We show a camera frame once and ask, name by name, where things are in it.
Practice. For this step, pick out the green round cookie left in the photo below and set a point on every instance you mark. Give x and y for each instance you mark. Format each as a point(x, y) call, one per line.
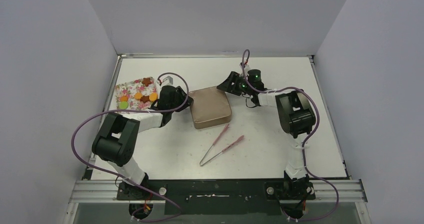
point(123, 105)

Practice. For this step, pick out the brown box lid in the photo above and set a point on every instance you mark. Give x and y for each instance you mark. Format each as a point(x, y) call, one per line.
point(209, 102)

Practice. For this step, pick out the pink cat paw tongs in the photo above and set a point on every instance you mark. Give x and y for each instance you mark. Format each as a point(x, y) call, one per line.
point(217, 147)

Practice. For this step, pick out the brown square cookie box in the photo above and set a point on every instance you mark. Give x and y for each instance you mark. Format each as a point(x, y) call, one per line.
point(206, 122)

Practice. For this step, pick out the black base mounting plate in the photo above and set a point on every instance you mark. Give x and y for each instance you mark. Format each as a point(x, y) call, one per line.
point(270, 203)

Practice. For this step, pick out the aluminium frame rail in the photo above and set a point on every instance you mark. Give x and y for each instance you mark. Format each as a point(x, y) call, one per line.
point(105, 191)

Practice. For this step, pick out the orange cookie far left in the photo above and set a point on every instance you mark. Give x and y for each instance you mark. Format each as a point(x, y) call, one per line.
point(124, 99)

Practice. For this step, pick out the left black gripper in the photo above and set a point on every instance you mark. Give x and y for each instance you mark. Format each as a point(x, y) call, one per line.
point(181, 95)

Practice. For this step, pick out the brown star cookie centre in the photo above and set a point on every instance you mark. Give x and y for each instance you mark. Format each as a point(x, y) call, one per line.
point(145, 99)

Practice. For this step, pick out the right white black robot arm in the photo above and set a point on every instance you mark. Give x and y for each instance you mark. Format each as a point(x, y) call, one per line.
point(296, 118)

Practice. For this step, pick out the orange round cookie right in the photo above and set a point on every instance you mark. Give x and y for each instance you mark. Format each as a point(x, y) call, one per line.
point(153, 97)

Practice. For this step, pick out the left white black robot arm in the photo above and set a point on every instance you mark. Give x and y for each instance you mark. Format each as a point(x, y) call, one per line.
point(116, 140)

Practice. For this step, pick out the brown star cookie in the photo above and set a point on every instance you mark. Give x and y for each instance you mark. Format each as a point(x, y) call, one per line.
point(146, 81)
point(145, 99)

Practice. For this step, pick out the floral cookie tray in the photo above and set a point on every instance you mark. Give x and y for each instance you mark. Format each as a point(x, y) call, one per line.
point(129, 89)

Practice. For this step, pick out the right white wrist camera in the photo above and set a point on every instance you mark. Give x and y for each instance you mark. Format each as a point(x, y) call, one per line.
point(245, 68)

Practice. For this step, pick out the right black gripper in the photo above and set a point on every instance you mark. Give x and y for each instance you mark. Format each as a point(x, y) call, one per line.
point(232, 85)

